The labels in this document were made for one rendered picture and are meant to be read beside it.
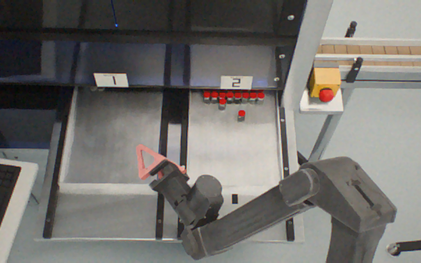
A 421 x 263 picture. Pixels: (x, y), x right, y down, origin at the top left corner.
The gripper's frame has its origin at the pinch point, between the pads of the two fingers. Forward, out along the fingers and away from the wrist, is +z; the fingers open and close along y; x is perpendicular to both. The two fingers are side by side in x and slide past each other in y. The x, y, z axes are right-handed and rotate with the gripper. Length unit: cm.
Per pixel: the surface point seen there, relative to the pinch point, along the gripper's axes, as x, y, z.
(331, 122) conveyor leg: -45, -82, 1
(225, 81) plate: -24.0, -22.9, 12.8
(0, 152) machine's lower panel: 50, -41, 57
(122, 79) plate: -3.1, -14.2, 28.9
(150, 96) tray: -4.3, -30.3, 28.7
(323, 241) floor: -13, -130, -24
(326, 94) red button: -42, -32, -6
